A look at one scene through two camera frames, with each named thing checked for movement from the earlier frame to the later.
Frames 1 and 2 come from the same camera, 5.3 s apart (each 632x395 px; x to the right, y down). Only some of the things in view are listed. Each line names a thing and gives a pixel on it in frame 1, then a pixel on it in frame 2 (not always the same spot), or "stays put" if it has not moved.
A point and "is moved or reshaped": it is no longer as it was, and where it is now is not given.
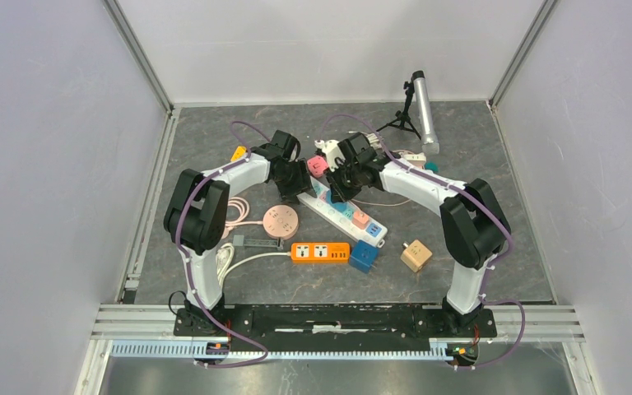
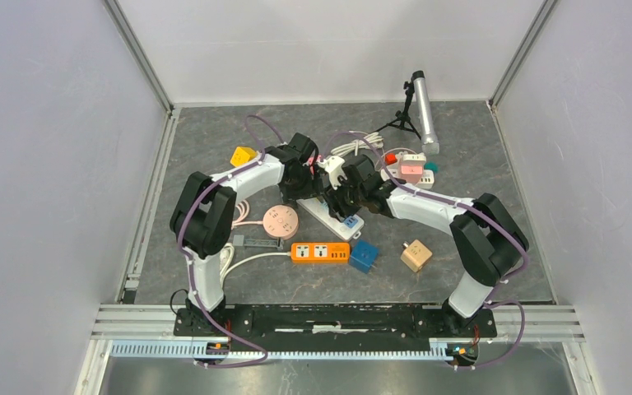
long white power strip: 318,202 is moved or reshaped
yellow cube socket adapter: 239,153 stays put
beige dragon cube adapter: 415,255 stays put
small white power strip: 417,159 is moved or reshaped
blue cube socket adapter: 364,255 stays put
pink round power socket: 281,222 stays put
